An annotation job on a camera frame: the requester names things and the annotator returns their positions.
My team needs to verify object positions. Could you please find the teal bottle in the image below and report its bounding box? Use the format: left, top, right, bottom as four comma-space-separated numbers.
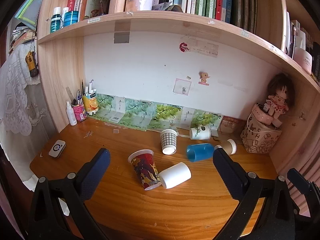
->
50, 7, 62, 34

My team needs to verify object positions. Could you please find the pile of papers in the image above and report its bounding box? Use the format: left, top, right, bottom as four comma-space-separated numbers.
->
9, 26, 36, 53

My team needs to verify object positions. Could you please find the printed paper bucket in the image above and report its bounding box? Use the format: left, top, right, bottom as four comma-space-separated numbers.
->
240, 116, 283, 154

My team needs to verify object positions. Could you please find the taped paper note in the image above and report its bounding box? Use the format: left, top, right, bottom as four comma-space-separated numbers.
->
191, 39, 220, 57

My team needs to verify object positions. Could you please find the orange printed carton holder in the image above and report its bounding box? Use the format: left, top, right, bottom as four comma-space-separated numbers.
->
82, 92, 99, 116

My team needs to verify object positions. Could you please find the pale pink box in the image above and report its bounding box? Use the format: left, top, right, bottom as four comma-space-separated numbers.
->
293, 47, 314, 74

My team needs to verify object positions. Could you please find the red book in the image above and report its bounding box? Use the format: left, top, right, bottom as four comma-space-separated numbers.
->
67, 0, 79, 18

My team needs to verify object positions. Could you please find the white cup with green print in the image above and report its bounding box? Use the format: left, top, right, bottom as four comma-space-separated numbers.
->
189, 125, 211, 140

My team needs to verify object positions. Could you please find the blue plastic cup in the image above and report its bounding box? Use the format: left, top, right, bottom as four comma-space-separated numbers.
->
186, 143, 215, 162

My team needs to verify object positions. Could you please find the pink curtain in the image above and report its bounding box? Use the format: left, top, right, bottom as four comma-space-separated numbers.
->
277, 127, 320, 217

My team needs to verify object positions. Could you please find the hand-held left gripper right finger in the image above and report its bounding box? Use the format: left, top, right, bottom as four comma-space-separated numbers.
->
212, 148, 296, 240

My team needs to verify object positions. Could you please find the red printed paper cup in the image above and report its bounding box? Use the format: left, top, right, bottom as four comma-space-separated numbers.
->
128, 149, 162, 191

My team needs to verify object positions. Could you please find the pink pen holder can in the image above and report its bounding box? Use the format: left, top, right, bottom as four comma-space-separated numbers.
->
72, 99, 87, 123

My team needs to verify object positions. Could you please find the pink square wall sticker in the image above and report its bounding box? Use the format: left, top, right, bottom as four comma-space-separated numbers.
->
173, 78, 192, 96

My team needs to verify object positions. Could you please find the clear plastic box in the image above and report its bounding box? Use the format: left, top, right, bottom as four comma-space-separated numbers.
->
217, 117, 247, 141

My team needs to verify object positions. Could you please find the green grape printed cardboard strip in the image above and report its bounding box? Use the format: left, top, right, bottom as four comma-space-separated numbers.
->
95, 93, 224, 133

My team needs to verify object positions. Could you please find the brown paper cup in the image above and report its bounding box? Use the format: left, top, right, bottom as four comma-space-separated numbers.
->
215, 139, 237, 155

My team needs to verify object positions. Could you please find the plain white cup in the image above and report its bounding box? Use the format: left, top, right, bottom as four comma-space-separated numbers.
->
158, 162, 192, 189

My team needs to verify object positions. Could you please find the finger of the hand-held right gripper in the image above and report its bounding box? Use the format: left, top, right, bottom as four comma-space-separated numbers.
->
287, 168, 316, 196

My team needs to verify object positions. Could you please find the long row of books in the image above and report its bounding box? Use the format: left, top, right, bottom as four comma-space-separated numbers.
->
147, 0, 258, 34

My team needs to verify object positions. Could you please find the wooden bookshelf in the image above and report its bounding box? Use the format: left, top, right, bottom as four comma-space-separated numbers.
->
36, 0, 320, 176

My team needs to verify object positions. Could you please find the clear plastic ruler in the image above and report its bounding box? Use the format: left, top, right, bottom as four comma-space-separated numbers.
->
65, 87, 76, 103

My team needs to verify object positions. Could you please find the bear wall sticker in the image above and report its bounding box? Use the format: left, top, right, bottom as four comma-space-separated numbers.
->
198, 72, 211, 86

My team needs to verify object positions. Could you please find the pink round box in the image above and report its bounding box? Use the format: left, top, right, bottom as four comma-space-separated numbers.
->
251, 102, 273, 124

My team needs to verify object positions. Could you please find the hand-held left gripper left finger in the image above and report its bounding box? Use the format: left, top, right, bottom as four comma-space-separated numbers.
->
27, 148, 111, 240

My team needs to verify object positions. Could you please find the blue jar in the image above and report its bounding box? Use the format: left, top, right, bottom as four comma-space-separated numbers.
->
63, 10, 80, 27

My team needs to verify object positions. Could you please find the hanging yellow brown keychain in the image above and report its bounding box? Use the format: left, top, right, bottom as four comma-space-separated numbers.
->
25, 51, 40, 78

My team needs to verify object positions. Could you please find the white lace curtain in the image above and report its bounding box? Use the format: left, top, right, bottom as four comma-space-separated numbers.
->
0, 41, 55, 161

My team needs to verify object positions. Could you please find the grey checkered paper cup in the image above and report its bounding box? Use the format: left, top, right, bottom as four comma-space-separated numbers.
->
160, 129, 178, 155

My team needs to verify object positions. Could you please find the brown-haired doll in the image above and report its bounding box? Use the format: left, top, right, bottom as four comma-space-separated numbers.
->
263, 73, 296, 128

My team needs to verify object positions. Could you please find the white spray bottle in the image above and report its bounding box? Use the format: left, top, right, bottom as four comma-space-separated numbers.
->
66, 101, 78, 126

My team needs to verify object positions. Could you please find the green-edged plastic folder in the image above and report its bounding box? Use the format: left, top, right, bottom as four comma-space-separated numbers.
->
14, 0, 47, 27

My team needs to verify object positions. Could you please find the grey tape patch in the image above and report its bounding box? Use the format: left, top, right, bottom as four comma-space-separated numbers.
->
113, 31, 131, 44

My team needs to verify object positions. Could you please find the small white device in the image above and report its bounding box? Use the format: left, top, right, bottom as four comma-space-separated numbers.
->
48, 140, 66, 159

